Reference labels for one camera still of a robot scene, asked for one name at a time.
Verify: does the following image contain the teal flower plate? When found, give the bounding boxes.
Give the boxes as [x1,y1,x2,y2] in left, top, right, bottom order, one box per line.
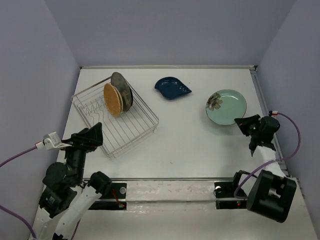
[205,89,247,126]

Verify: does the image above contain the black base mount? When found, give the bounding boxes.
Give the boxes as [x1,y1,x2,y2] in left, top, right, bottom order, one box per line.
[213,181,247,210]
[89,181,127,211]

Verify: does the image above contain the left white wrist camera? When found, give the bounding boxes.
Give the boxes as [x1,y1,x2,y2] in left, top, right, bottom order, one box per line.
[35,132,72,151]

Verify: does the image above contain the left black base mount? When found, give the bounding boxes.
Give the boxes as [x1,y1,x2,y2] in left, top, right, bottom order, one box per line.
[89,181,127,211]

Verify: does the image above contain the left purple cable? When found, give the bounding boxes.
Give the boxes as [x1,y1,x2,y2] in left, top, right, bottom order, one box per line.
[0,146,78,240]

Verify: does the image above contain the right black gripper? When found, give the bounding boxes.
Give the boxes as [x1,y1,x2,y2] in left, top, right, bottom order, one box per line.
[234,114,263,138]

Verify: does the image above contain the metal wire dish rack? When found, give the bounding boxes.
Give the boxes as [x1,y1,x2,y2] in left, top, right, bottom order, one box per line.
[71,76,159,157]

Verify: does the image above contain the grey reindeer plate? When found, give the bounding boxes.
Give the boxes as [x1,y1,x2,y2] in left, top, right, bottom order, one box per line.
[110,72,133,112]

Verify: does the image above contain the purple cable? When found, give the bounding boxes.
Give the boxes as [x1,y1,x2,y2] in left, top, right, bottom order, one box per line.
[234,112,301,198]
[0,146,78,240]

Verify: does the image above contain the orange woven round plate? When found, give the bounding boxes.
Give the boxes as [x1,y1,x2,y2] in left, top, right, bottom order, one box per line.
[103,83,121,117]

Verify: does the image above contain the cream plate with black spot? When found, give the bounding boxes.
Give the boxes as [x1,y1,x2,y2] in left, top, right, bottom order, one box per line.
[114,87,124,114]

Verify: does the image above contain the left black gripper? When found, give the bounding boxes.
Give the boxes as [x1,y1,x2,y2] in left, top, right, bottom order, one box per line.
[58,120,105,183]

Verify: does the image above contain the dark blue leaf plate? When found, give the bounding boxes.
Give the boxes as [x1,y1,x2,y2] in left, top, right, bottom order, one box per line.
[154,76,192,100]

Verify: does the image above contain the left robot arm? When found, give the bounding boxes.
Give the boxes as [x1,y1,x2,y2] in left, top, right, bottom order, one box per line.
[29,122,112,240]

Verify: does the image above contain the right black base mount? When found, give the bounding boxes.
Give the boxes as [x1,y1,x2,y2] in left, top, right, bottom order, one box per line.
[213,181,247,210]

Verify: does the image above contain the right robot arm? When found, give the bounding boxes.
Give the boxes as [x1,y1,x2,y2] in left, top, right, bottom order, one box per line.
[230,111,301,223]

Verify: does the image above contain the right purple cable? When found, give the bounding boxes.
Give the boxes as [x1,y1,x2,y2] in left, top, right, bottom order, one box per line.
[234,112,301,198]

